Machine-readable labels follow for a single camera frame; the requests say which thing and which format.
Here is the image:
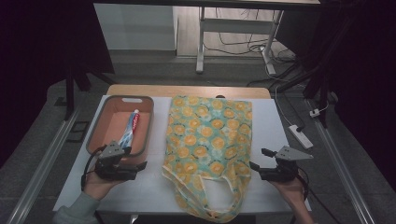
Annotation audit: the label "pink basket with grey rim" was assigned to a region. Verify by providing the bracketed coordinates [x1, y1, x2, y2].
[86, 94, 155, 166]

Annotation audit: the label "black floor cables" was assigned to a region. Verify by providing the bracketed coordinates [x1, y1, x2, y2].
[204, 7, 297, 64]

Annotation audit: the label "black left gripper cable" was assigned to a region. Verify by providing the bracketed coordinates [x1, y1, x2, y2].
[80, 145, 107, 192]

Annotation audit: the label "white desk frame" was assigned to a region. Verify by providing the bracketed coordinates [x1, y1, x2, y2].
[92, 0, 321, 76]

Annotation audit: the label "aluminium rail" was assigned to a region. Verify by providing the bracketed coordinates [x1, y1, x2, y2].
[6, 105, 81, 224]
[306, 99, 378, 224]

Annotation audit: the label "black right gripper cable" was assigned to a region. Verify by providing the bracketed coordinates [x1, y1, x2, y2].
[297, 170, 342, 224]

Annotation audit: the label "person's left hand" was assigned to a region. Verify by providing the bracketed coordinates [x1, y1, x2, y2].
[82, 169, 126, 201]

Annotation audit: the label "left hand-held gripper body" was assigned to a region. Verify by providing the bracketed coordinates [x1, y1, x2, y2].
[92, 140, 140, 182]

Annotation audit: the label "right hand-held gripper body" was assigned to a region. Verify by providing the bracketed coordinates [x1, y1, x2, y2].
[259, 145, 315, 183]

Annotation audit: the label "white power cable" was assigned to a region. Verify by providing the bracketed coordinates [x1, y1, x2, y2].
[264, 63, 330, 127]

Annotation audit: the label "toothpaste tube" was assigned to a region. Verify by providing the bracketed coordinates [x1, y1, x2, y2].
[118, 108, 141, 149]

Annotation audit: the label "white power strip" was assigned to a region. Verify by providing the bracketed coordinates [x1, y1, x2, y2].
[288, 124, 315, 150]

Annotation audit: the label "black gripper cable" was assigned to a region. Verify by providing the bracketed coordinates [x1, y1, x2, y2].
[297, 170, 342, 224]
[80, 145, 107, 192]

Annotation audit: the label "person's right hand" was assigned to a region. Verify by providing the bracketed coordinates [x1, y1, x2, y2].
[269, 172, 308, 213]

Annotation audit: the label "black tripod stand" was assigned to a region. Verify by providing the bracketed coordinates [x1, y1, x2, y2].
[276, 18, 354, 129]
[64, 52, 117, 121]

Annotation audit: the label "orange print tote bag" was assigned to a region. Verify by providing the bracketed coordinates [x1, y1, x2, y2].
[162, 94, 254, 224]

